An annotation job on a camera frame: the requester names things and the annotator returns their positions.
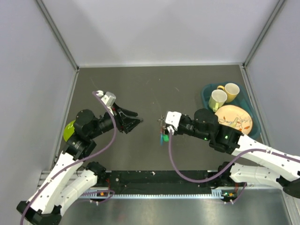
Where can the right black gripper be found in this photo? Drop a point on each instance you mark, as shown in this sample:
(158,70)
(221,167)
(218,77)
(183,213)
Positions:
(178,131)

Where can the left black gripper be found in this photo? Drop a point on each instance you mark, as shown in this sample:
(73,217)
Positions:
(125,123)

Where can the green key tag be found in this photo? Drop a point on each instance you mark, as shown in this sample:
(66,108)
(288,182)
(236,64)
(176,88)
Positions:
(166,138)

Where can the blue key tag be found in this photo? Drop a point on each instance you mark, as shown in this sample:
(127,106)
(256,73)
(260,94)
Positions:
(161,138)

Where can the metal key disc blue handle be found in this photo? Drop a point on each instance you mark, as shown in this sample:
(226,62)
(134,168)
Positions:
(161,121)

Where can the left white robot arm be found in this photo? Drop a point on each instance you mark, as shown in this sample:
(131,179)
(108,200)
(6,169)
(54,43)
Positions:
(51,201)

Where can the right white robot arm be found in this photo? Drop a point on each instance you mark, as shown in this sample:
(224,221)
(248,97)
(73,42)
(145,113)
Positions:
(253,163)

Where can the pale green mug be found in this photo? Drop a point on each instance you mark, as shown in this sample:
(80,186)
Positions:
(217,99)

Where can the cream floral plate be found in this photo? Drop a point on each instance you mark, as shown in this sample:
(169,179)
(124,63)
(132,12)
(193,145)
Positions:
(235,117)

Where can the lime green plate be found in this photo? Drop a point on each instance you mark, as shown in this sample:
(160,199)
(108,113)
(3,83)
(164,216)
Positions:
(68,131)

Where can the yellow mug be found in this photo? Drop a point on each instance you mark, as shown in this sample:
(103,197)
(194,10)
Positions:
(231,89)

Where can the teal plastic bin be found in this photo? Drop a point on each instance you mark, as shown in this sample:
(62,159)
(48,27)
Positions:
(242,100)

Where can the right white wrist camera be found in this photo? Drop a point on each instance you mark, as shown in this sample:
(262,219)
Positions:
(172,117)

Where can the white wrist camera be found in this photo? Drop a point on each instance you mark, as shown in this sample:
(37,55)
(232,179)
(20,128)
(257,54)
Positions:
(172,117)
(107,98)

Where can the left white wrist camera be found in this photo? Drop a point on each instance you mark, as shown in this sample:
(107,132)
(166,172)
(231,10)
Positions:
(107,98)

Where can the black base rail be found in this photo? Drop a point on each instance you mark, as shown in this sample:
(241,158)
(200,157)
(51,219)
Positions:
(160,185)

